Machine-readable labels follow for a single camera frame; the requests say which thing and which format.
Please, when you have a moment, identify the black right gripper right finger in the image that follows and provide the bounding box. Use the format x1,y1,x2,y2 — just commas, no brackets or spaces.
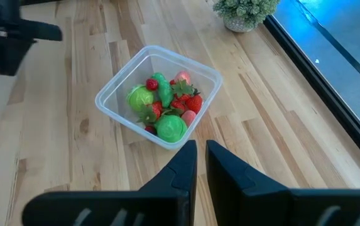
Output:
205,140,360,226

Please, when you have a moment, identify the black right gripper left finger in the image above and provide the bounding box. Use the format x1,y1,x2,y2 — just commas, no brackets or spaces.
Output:
21,140,198,226

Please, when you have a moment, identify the green toy pear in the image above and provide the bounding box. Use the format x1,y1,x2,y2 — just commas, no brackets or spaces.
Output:
153,114,188,144

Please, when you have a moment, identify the light green toy cabbage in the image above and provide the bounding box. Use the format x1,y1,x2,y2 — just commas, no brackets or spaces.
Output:
126,83,155,112

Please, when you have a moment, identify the small red toy strawberry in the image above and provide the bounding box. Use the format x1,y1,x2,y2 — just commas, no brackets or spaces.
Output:
170,99,187,113

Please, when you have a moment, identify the green elongated toy vegetable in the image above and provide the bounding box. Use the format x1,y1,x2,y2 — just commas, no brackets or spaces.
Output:
150,72,175,109

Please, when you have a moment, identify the red toy strawberry with leaf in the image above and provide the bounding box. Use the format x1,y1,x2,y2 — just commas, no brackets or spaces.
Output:
185,94,204,115

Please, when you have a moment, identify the clear plastic food container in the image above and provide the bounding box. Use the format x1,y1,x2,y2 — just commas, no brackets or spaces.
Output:
94,45,224,151

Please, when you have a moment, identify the potted green succulent plant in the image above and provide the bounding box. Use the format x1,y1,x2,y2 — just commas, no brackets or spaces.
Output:
212,0,281,34

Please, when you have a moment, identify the black table edge rail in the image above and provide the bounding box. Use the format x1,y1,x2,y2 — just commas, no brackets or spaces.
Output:
263,15,360,173

